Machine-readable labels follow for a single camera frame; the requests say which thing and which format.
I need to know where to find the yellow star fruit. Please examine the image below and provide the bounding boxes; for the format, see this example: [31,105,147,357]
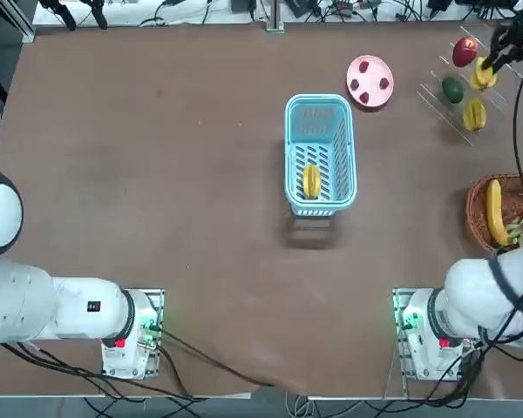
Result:
[462,97,487,133]
[302,162,323,201]
[469,56,499,91]

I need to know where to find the clear acrylic display shelf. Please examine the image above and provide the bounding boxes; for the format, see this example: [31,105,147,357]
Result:
[416,24,523,147]

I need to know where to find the brown wicker basket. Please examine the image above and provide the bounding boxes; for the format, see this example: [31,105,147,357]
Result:
[465,173,523,253]

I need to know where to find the blue plastic basket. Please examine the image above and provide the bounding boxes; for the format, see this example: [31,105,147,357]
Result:
[284,93,358,218]

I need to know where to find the red apple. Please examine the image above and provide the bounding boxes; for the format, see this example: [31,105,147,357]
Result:
[452,36,480,69]

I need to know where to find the green avocado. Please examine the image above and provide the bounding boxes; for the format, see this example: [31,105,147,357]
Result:
[441,76,465,105]

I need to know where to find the pink round plate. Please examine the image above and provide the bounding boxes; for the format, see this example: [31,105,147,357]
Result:
[346,54,396,109]

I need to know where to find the yellow banana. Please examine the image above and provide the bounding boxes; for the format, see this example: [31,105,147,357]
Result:
[486,179,512,247]

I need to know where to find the aluminium frame rail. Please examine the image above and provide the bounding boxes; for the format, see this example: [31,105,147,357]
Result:
[0,0,37,44]

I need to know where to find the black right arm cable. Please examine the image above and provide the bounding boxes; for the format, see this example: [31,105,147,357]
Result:
[479,50,523,362]

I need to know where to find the aluminium frame post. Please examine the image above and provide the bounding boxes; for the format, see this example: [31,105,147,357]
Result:
[265,0,286,34]

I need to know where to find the black base cable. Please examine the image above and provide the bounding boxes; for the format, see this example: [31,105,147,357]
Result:
[154,341,201,401]
[154,326,276,388]

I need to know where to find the white cable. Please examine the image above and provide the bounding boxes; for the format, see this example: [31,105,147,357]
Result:
[285,389,315,418]

